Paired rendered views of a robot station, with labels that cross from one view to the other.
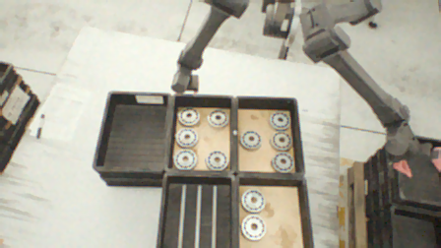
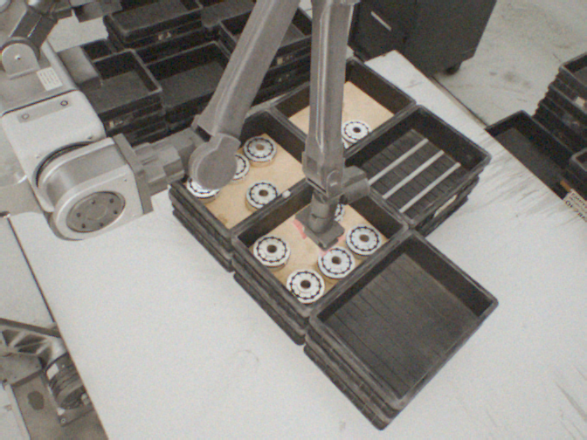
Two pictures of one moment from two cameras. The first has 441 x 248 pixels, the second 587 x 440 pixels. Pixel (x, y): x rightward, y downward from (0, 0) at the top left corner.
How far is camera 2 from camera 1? 1.48 m
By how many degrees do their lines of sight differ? 59
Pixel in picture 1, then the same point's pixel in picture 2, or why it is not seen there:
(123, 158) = (438, 315)
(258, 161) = (280, 176)
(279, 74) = (83, 276)
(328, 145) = not seen: hidden behind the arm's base
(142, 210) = not seen: hidden behind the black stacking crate
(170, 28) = not seen: outside the picture
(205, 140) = (313, 247)
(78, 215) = (525, 333)
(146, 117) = (361, 347)
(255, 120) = (225, 216)
